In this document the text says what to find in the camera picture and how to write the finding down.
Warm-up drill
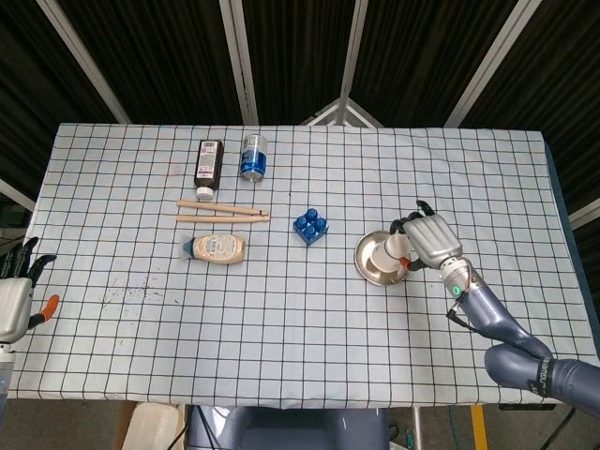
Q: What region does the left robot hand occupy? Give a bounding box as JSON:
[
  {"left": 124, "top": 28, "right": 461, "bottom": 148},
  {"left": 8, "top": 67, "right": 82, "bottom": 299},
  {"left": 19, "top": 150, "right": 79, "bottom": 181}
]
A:
[{"left": 0, "top": 236, "right": 61, "bottom": 343}]

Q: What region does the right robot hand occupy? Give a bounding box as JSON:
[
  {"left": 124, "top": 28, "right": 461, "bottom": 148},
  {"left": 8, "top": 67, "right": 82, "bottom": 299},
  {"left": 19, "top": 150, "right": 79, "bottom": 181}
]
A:
[{"left": 388, "top": 200, "right": 465, "bottom": 272}]

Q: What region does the white paper cup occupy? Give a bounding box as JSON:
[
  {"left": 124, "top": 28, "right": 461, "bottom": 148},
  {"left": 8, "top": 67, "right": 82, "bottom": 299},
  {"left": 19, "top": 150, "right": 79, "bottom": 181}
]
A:
[{"left": 369, "top": 232, "right": 413, "bottom": 276}]

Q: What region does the round steel plate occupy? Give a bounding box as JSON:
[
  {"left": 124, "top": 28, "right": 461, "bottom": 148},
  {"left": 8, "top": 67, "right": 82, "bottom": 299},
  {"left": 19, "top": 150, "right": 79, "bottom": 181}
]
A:
[{"left": 353, "top": 230, "right": 413, "bottom": 286}]

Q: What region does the checkered grid tablecloth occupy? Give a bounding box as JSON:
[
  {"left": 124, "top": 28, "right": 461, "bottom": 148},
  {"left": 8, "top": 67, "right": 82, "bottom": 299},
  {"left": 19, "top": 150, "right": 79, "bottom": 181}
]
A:
[{"left": 0, "top": 122, "right": 578, "bottom": 408}]

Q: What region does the blue building block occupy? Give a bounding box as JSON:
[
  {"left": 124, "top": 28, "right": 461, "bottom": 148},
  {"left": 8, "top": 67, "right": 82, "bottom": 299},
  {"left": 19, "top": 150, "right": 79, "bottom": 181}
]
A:
[{"left": 292, "top": 206, "right": 330, "bottom": 247}]

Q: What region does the white plastic container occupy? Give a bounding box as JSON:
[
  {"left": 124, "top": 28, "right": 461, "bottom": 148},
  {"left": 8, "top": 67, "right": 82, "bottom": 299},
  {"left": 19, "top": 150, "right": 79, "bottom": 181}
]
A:
[{"left": 122, "top": 401, "right": 187, "bottom": 450}]

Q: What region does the blue soda can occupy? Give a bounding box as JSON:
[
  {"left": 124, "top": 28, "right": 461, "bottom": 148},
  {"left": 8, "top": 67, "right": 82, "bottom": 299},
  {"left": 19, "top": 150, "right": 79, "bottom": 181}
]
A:
[{"left": 239, "top": 133, "right": 269, "bottom": 184}]

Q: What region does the beige sauce squeeze bottle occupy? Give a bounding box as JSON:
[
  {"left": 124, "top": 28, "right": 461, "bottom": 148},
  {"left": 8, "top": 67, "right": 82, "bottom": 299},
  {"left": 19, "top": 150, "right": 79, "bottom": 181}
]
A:
[{"left": 182, "top": 232, "right": 248, "bottom": 264}]

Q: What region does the plain wooden drumstick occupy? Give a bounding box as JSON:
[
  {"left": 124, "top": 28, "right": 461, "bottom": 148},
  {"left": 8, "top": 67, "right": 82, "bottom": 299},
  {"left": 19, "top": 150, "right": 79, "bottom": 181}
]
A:
[{"left": 176, "top": 213, "right": 271, "bottom": 224}]

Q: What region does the brown medicine bottle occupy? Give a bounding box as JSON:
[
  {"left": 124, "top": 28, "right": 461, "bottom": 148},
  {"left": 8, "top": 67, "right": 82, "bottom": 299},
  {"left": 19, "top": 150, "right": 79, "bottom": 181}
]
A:
[{"left": 193, "top": 139, "right": 225, "bottom": 200}]

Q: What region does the grey robot torso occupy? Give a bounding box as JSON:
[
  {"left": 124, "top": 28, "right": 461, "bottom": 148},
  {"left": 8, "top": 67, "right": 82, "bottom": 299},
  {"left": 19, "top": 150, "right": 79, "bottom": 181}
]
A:
[{"left": 187, "top": 405, "right": 390, "bottom": 450}]

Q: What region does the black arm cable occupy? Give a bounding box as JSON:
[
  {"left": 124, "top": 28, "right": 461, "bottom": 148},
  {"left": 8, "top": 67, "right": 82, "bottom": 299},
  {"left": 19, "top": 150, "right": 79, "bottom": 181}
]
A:
[{"left": 447, "top": 303, "right": 552, "bottom": 362}]

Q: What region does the white aluminium frame beam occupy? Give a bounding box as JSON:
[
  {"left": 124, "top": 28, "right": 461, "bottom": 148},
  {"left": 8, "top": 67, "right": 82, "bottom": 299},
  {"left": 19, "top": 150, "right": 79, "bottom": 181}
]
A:
[
  {"left": 218, "top": 0, "right": 260, "bottom": 126},
  {"left": 569, "top": 199, "right": 600, "bottom": 231},
  {"left": 36, "top": 0, "right": 131, "bottom": 124},
  {"left": 443, "top": 0, "right": 540, "bottom": 128},
  {"left": 0, "top": 177, "right": 37, "bottom": 212},
  {"left": 337, "top": 0, "right": 371, "bottom": 102}
]

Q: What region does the white triangular frame brace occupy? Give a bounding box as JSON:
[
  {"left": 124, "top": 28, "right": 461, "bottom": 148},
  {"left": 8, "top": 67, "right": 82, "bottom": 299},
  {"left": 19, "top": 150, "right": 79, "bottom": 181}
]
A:
[{"left": 299, "top": 97, "right": 385, "bottom": 128}]

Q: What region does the wooden drumstick black ring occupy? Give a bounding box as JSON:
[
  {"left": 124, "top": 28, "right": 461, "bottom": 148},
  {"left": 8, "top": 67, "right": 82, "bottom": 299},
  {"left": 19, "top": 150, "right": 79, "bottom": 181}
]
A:
[{"left": 176, "top": 199, "right": 271, "bottom": 220}]

